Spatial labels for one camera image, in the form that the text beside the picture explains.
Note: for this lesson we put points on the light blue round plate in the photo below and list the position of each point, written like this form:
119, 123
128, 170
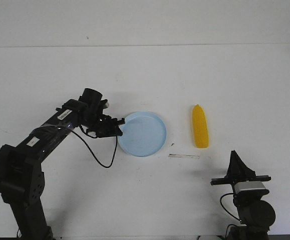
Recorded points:
144, 134

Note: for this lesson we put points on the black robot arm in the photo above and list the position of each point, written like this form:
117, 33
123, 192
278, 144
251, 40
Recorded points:
254, 214
22, 180

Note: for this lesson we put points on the yellow corn cob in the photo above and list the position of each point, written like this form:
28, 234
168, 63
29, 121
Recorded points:
199, 126

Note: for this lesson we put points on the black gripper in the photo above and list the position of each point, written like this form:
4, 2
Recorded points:
105, 127
244, 173

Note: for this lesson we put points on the clear tape strip on table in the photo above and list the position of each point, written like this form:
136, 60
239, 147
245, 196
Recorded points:
185, 156

